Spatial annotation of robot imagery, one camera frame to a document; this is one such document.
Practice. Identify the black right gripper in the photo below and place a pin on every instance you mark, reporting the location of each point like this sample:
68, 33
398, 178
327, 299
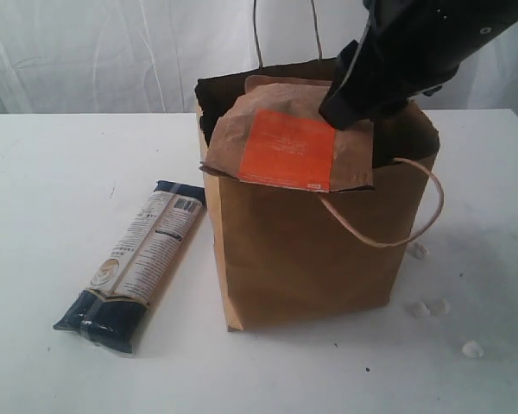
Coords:
396, 58

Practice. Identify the brown kraft paper pouch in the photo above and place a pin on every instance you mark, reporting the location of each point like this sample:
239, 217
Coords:
274, 135

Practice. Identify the brown paper shopping bag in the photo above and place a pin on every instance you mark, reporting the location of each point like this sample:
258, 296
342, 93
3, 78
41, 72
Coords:
286, 255

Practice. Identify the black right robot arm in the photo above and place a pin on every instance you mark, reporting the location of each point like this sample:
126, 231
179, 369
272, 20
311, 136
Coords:
469, 26

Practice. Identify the white crumb behind bag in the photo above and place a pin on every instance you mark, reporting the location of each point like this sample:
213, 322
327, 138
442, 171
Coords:
418, 251

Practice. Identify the white crumb beside bag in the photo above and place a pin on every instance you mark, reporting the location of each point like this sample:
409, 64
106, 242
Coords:
419, 309

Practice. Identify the blue spaghetti pasta packet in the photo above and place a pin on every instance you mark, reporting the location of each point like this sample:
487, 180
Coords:
111, 308

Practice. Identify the white crumb front right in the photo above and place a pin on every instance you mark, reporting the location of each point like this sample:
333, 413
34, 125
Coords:
472, 350

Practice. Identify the white backdrop curtain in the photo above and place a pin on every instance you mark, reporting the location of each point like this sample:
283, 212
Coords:
147, 56

